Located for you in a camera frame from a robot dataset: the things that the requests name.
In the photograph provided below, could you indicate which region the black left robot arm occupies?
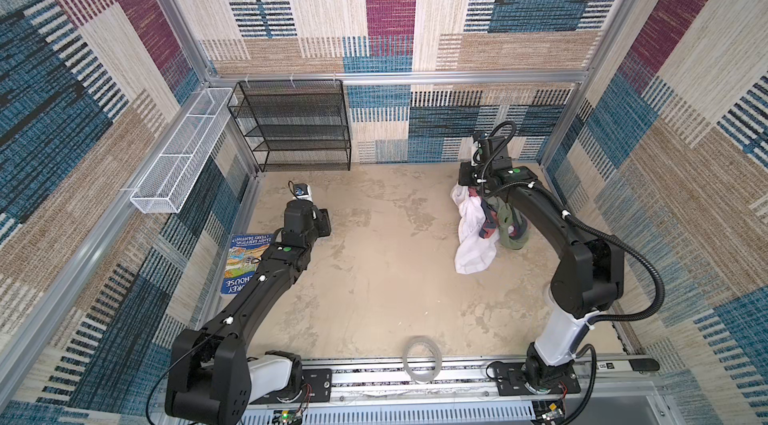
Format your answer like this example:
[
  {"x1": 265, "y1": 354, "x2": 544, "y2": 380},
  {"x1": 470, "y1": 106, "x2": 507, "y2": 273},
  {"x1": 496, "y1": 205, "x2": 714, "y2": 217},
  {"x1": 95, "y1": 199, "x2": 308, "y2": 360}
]
[{"x1": 164, "y1": 199, "x2": 331, "y2": 424}]

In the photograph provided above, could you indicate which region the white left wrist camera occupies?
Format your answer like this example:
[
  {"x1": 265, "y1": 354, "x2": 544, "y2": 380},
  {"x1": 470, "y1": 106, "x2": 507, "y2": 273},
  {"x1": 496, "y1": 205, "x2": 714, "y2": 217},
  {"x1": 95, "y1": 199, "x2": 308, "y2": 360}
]
[{"x1": 291, "y1": 183, "x2": 312, "y2": 201}]

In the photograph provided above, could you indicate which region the clear tape roll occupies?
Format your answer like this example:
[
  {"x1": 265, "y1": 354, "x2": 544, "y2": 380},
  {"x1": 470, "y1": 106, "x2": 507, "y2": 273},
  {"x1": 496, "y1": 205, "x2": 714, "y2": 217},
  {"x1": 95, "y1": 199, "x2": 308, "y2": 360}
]
[{"x1": 401, "y1": 336, "x2": 443, "y2": 384}]

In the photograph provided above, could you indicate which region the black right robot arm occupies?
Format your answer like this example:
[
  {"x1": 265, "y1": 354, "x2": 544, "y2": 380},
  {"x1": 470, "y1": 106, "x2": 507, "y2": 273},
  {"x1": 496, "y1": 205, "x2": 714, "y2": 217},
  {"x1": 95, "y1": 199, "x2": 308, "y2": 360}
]
[{"x1": 455, "y1": 128, "x2": 625, "y2": 394}]

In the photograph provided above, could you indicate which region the white cloth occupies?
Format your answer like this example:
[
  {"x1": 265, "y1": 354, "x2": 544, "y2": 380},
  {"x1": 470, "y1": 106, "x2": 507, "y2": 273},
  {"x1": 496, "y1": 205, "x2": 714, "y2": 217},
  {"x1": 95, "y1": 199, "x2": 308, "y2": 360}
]
[{"x1": 450, "y1": 184, "x2": 499, "y2": 275}]

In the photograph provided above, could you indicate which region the green t-shirt navy trim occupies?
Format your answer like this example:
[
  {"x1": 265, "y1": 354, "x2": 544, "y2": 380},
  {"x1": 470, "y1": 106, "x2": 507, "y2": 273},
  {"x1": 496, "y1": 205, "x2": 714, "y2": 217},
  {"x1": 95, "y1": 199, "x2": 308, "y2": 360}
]
[{"x1": 486, "y1": 197, "x2": 529, "y2": 250}]

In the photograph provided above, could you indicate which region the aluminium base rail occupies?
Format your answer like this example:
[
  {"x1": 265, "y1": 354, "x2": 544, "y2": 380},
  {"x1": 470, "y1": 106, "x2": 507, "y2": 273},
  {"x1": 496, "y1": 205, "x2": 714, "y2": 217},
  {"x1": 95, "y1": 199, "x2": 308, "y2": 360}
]
[{"x1": 239, "y1": 354, "x2": 661, "y2": 425}]

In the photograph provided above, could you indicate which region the black corrugated cable conduit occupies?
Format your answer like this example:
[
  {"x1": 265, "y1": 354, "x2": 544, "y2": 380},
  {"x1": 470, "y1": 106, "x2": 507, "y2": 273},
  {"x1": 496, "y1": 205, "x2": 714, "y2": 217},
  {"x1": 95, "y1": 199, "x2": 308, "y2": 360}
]
[{"x1": 473, "y1": 120, "x2": 666, "y2": 324}]

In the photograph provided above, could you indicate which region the white wire mesh basket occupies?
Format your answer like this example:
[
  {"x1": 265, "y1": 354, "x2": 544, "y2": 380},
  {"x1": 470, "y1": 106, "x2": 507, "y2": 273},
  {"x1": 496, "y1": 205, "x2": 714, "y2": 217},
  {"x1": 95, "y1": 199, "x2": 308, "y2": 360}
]
[{"x1": 130, "y1": 88, "x2": 233, "y2": 214}]

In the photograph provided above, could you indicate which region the blue treehouse book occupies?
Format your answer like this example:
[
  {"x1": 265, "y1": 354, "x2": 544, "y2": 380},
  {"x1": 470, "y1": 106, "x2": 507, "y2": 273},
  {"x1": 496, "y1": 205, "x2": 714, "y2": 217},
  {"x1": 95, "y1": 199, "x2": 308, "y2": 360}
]
[{"x1": 220, "y1": 234, "x2": 273, "y2": 298}]

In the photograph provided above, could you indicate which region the black wire mesh shelf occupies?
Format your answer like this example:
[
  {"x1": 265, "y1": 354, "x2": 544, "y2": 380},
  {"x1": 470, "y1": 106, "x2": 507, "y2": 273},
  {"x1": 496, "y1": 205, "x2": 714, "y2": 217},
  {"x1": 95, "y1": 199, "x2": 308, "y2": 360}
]
[{"x1": 229, "y1": 79, "x2": 352, "y2": 172}]

